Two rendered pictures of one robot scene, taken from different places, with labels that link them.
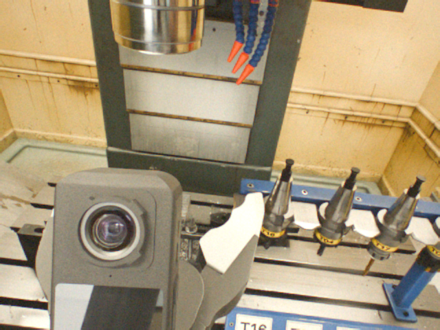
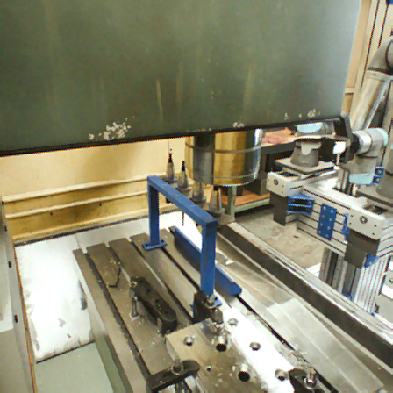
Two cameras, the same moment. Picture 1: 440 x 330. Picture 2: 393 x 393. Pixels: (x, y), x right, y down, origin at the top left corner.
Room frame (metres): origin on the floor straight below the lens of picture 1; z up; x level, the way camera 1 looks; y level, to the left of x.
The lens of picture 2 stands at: (0.99, 0.72, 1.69)
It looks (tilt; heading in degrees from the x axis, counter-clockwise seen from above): 23 degrees down; 240
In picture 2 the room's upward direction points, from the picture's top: 1 degrees clockwise
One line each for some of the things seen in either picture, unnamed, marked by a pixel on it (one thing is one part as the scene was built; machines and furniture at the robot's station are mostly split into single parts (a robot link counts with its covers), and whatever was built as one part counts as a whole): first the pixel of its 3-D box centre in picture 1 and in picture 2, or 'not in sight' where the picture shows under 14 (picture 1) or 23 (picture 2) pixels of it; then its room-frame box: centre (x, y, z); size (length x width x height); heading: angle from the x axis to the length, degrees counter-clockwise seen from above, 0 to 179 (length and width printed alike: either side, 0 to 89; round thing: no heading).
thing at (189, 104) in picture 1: (191, 95); (17, 353); (1.04, 0.15, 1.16); 0.48 x 0.05 x 0.51; 90
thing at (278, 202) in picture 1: (281, 192); (215, 199); (0.44, -0.11, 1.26); 0.04 x 0.04 x 0.07
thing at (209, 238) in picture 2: not in sight; (207, 268); (0.49, -0.05, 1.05); 0.10 x 0.05 x 0.30; 0
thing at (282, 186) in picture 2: not in sight; (302, 178); (-0.38, -0.50, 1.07); 0.40 x 0.13 x 0.09; 2
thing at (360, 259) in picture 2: not in sight; (379, 246); (-0.42, -0.02, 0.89); 0.36 x 0.10 x 0.09; 2
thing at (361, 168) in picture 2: not in sight; (360, 167); (-0.10, 0.01, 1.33); 0.11 x 0.08 x 0.11; 71
